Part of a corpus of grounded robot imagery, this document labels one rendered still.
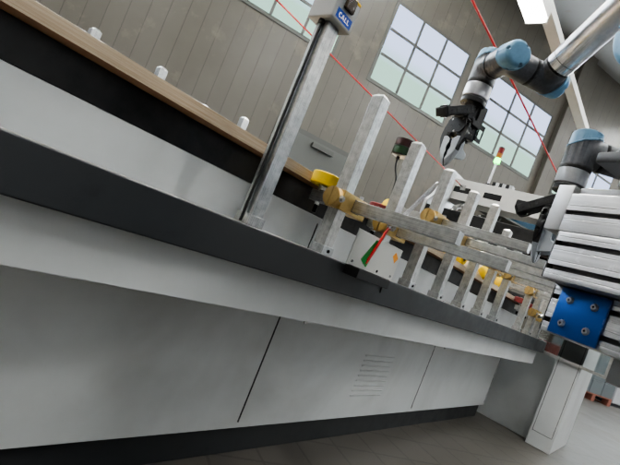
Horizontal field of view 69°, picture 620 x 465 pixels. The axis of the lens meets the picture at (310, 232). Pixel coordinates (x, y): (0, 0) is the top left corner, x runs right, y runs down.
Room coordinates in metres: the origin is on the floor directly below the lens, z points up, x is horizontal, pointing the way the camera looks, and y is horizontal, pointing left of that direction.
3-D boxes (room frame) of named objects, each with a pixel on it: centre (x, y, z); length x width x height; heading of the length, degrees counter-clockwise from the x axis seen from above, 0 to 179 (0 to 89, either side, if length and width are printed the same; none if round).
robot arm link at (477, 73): (1.31, -0.30, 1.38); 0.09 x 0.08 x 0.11; 11
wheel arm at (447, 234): (1.11, -0.14, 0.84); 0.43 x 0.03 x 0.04; 50
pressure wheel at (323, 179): (1.24, 0.01, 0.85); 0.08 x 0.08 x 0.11
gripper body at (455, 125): (1.32, -0.31, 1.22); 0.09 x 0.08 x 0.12; 121
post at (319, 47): (0.94, 0.13, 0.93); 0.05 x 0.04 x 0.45; 140
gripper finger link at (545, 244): (1.15, -0.57, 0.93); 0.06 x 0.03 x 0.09; 46
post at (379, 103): (1.14, -0.04, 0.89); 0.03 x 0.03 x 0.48; 50
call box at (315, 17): (0.94, 0.13, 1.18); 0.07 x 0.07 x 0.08; 50
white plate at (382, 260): (1.29, -0.20, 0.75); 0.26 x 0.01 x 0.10; 140
